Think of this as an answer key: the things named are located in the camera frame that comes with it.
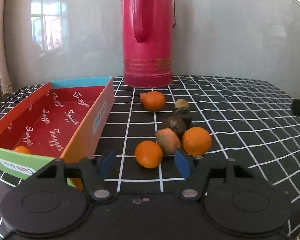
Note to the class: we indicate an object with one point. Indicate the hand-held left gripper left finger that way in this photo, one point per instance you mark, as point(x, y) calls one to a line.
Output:
point(106, 164)

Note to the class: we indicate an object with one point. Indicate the red thermos jug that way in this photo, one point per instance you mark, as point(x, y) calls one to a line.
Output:
point(147, 42)

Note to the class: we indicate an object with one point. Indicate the black white-grid tablecloth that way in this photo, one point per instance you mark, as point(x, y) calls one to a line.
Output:
point(240, 130)

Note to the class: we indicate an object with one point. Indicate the orange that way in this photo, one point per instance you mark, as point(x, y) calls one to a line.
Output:
point(148, 154)
point(197, 141)
point(153, 101)
point(22, 150)

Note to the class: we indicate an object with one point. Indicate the colourful cardboard box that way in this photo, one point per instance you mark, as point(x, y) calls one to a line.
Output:
point(65, 120)

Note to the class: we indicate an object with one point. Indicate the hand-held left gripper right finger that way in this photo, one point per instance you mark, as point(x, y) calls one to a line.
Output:
point(183, 164)

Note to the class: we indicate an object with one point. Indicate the dark brown water chestnut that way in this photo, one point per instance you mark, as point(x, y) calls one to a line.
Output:
point(183, 117)
point(174, 127)

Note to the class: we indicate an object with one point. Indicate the light brown chestnut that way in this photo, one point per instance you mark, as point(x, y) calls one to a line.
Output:
point(181, 103)

